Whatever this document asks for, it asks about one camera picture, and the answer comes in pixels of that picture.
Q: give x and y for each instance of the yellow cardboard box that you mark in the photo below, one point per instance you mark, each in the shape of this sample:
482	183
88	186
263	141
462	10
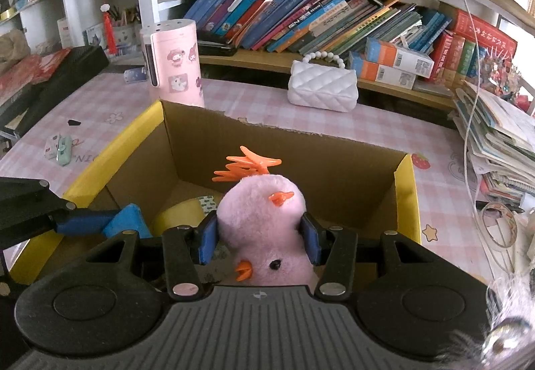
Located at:
271	161

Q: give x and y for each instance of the white quilted handbag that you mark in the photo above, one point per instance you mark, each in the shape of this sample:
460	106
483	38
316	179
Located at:
322	84

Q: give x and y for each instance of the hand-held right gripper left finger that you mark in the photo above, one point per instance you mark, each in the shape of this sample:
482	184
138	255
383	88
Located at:
207	236

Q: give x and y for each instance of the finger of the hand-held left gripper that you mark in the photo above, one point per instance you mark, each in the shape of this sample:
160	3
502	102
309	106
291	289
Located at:
83	221

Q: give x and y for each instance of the small black piece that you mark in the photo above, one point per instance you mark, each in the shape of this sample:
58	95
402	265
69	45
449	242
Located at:
73	122

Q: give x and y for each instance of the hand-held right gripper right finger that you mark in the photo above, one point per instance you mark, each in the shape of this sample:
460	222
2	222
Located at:
313	242

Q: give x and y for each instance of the pink printed tablecloth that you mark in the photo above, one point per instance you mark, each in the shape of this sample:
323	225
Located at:
259	102

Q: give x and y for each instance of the pink cylinder with stickers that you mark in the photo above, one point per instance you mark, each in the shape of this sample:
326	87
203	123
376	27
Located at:
175	61

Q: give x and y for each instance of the red packet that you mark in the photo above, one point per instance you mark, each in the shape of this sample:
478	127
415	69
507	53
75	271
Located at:
25	75

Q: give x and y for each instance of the colourful figurine set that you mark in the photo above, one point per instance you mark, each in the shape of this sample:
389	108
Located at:
501	73

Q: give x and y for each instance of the orange and white box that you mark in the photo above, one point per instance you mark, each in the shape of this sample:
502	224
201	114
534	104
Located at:
397	56
384	75

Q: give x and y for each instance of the red box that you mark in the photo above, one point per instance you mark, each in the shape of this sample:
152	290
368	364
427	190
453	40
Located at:
485	31

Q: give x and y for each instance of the pink plush chick toy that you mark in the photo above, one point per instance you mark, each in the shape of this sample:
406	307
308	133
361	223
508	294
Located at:
259	219

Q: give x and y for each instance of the beige cloth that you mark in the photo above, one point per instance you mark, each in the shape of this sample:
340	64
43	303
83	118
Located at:
14	48

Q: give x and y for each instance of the stack of paper booklets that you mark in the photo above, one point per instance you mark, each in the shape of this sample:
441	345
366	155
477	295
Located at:
497	136

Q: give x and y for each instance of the gold tape roll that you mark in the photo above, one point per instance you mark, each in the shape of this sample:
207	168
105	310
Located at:
184	213

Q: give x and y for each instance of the black long case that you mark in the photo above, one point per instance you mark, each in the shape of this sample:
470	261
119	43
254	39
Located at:
58	81

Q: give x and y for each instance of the mint green clip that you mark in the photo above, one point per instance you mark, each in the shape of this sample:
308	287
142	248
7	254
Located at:
63	152

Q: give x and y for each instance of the red stick ornament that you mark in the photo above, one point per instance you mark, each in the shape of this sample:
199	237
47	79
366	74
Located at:
109	29

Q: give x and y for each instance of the white pen holder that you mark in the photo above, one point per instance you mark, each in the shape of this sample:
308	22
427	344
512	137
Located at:
123	33

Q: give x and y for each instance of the row of leaning books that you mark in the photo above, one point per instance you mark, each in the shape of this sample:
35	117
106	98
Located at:
292	10

